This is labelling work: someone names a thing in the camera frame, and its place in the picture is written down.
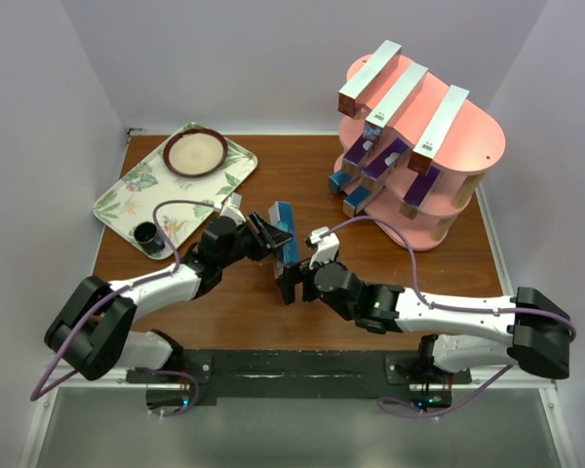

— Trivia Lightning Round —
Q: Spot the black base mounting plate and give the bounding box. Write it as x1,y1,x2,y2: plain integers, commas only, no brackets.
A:
126,348,472,410

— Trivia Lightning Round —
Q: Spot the silver R&O box front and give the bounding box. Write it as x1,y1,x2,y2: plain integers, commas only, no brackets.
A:
341,136,374,178

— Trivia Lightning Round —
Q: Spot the dark red toothpaste box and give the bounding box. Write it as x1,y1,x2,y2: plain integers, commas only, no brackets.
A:
407,85,471,176

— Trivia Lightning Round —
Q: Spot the aluminium frame rail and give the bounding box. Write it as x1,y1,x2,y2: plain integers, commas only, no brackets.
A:
20,373,577,467

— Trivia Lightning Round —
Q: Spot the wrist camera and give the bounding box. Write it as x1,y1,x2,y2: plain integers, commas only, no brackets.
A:
306,226,340,269
214,193,247,226

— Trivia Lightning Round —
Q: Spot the dark small cup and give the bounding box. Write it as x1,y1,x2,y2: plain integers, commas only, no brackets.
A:
133,221,166,256

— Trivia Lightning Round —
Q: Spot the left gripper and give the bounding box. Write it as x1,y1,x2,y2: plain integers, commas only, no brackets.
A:
217,211,292,269

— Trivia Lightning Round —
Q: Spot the floral leaf pattern tray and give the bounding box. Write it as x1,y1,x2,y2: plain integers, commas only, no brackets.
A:
93,138,257,252

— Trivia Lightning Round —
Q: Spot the pink three-tier shelf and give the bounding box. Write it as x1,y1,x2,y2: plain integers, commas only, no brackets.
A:
332,53,505,251

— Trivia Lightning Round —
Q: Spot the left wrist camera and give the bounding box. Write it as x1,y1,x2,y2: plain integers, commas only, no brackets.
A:
214,193,247,226

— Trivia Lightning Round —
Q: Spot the red 3D toothpaste box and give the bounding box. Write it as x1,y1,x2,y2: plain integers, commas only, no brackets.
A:
337,40,403,117

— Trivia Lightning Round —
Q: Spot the silver r&o box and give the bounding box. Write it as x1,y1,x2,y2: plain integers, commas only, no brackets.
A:
400,167,441,219
343,185,378,217
341,136,374,178
267,200,303,282

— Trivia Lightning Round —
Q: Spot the silver R&O box top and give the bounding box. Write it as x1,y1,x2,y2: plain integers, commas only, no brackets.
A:
343,185,378,217

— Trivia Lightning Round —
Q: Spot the silver R&O box diagonal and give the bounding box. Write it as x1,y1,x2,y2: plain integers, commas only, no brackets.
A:
328,170,359,194

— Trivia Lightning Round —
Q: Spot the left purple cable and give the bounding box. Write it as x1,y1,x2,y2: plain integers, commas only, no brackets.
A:
28,199,225,418

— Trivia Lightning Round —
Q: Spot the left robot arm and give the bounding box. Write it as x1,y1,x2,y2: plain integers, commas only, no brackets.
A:
44,212,293,380

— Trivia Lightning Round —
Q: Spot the plain silver toothpaste box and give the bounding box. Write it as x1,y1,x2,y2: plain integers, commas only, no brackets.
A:
362,62,428,143

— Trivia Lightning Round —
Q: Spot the red rimmed beige plate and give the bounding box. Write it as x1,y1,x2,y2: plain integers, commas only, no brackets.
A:
163,128,228,177

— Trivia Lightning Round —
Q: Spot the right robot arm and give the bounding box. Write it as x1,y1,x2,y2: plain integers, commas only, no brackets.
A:
275,260,575,383

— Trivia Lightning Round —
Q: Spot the purple toothpaste box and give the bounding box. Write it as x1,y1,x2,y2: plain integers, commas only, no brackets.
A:
360,138,410,192

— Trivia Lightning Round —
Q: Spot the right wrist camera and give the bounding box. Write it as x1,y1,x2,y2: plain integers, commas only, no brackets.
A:
306,226,340,269

